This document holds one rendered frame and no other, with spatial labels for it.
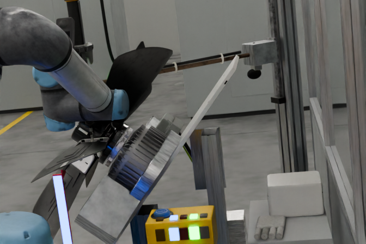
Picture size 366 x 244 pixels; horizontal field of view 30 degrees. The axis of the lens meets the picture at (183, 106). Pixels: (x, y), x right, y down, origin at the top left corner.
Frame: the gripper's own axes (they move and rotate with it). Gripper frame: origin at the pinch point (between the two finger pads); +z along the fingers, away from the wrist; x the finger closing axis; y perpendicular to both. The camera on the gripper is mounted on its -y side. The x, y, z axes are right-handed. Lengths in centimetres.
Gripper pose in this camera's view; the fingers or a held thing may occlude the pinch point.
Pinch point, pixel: (81, 44)
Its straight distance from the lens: 202.5
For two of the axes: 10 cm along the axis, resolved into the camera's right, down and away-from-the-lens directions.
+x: 9.9, -0.9, -1.4
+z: 1.1, -2.2, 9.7
